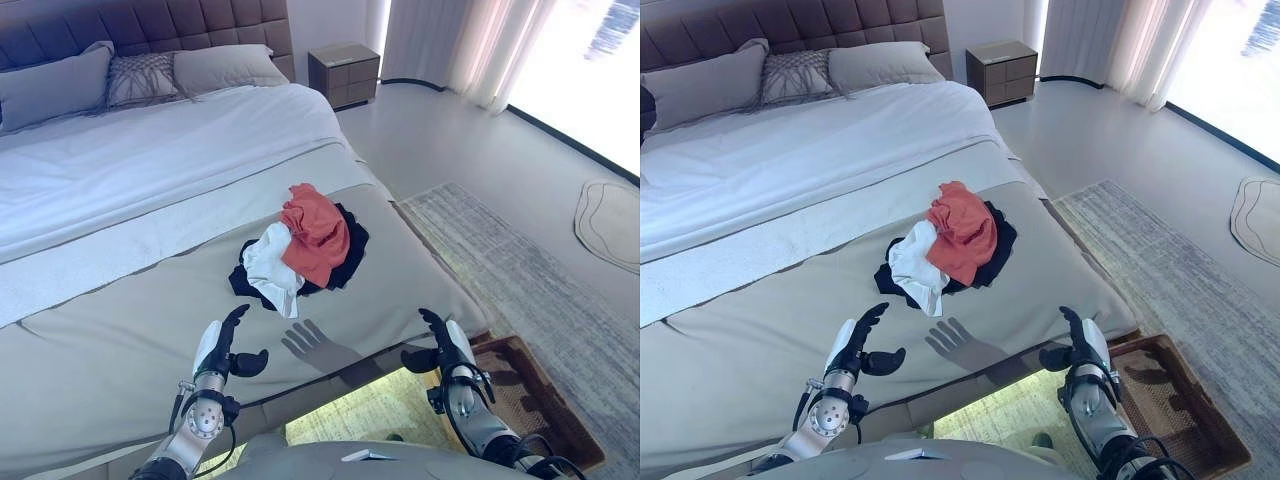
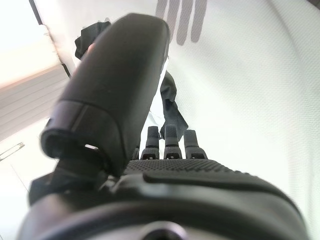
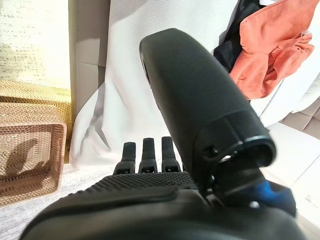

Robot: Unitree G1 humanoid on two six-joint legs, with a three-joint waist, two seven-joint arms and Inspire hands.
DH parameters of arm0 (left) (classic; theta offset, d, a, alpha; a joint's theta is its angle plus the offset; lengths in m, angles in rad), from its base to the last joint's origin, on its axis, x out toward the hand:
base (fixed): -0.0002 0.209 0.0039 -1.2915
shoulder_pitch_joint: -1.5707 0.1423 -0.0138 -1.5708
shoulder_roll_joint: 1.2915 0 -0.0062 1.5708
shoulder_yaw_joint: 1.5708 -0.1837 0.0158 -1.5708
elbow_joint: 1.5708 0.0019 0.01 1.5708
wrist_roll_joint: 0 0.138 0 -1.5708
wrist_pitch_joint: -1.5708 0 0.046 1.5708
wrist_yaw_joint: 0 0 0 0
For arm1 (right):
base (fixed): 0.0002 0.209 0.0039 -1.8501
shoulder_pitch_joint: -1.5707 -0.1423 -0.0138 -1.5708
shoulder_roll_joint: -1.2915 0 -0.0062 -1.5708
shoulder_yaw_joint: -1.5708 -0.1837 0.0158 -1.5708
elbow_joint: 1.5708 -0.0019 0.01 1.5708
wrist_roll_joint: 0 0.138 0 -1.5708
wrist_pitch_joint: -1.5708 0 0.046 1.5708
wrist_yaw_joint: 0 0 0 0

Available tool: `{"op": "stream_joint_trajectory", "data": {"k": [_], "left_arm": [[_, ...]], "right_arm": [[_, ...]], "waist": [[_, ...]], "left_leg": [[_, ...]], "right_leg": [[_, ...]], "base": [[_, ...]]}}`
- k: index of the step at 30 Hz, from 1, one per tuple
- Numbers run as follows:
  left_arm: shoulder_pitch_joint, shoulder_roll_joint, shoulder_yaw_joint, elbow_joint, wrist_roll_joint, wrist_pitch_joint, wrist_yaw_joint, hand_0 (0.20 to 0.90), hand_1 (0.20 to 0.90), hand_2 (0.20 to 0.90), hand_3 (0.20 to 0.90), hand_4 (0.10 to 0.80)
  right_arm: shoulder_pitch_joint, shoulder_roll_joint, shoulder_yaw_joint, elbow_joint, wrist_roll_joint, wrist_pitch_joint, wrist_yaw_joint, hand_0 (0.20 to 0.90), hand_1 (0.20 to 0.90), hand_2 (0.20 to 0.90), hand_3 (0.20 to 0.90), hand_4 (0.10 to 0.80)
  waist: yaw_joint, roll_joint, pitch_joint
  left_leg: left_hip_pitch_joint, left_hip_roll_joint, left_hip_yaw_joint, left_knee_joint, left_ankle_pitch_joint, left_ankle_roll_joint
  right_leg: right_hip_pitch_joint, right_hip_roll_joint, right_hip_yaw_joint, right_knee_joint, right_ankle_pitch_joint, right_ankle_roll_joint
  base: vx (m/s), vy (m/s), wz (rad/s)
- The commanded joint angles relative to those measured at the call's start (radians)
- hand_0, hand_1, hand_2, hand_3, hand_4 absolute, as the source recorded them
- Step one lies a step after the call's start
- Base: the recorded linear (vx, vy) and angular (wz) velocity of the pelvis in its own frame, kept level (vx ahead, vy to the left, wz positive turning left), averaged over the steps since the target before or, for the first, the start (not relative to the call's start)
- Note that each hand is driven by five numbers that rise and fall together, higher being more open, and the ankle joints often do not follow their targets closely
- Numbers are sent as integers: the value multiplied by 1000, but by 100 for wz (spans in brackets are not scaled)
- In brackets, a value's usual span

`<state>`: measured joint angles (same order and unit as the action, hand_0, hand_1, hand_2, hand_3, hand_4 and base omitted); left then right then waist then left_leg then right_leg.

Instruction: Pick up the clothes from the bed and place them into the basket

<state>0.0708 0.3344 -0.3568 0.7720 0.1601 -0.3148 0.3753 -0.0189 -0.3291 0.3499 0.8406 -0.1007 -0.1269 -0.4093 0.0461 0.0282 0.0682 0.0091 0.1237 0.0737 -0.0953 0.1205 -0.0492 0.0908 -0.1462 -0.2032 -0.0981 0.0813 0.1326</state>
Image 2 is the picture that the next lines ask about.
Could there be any black garment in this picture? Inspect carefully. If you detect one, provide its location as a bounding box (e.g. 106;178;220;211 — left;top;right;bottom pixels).
74;21;190;138

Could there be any beige bed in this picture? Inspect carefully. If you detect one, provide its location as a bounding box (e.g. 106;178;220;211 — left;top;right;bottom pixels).
32;0;320;240

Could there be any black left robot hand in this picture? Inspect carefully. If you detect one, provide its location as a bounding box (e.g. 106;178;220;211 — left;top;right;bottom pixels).
17;12;308;240

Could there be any dark window frame rail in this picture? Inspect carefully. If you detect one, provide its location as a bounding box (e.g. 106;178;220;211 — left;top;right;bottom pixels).
28;0;71;79

